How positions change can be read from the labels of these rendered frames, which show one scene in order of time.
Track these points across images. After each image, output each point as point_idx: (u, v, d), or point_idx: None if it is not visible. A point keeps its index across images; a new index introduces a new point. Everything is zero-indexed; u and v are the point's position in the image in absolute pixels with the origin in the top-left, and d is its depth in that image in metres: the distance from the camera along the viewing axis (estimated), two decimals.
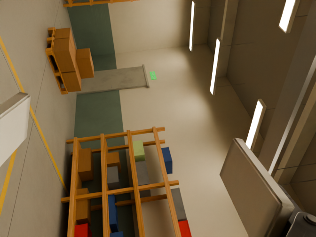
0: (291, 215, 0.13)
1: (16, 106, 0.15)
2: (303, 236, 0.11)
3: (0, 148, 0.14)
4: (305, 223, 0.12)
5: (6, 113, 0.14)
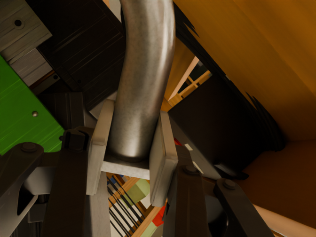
0: (180, 169, 0.15)
1: (113, 111, 0.18)
2: (188, 188, 0.12)
3: (106, 146, 0.17)
4: (186, 175, 0.13)
5: (110, 117, 0.17)
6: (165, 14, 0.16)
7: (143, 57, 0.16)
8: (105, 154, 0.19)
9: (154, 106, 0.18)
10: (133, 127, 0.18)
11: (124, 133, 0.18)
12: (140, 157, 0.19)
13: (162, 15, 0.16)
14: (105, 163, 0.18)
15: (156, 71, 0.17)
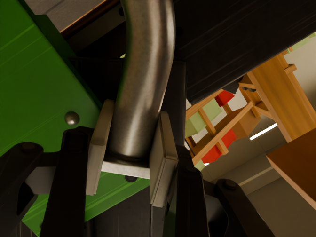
0: (180, 169, 0.15)
1: (113, 111, 0.18)
2: (189, 188, 0.12)
3: (106, 146, 0.17)
4: (186, 175, 0.13)
5: (110, 117, 0.17)
6: (166, 12, 0.16)
7: (144, 56, 0.16)
8: (106, 154, 0.19)
9: (155, 105, 0.18)
10: (135, 126, 0.18)
11: (125, 133, 0.18)
12: (141, 157, 0.19)
13: (163, 14, 0.16)
14: (106, 163, 0.18)
15: (157, 69, 0.17)
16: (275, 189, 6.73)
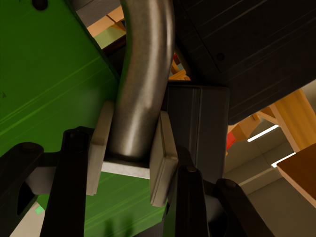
0: (180, 169, 0.15)
1: (113, 111, 0.18)
2: (189, 188, 0.12)
3: (106, 146, 0.17)
4: (186, 175, 0.13)
5: (110, 117, 0.17)
6: (165, 12, 0.16)
7: (144, 56, 0.16)
8: (106, 155, 0.19)
9: (155, 105, 0.18)
10: (135, 126, 0.18)
11: (125, 133, 0.18)
12: (141, 157, 0.19)
13: (162, 14, 0.16)
14: (106, 163, 0.18)
15: (157, 69, 0.17)
16: (272, 192, 6.77)
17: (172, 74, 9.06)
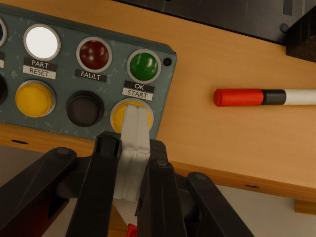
0: (153, 162, 0.14)
1: (136, 116, 0.18)
2: (161, 182, 0.12)
3: None
4: (158, 169, 0.13)
5: (135, 122, 0.17)
6: None
7: None
8: None
9: None
10: None
11: None
12: None
13: None
14: None
15: None
16: None
17: None
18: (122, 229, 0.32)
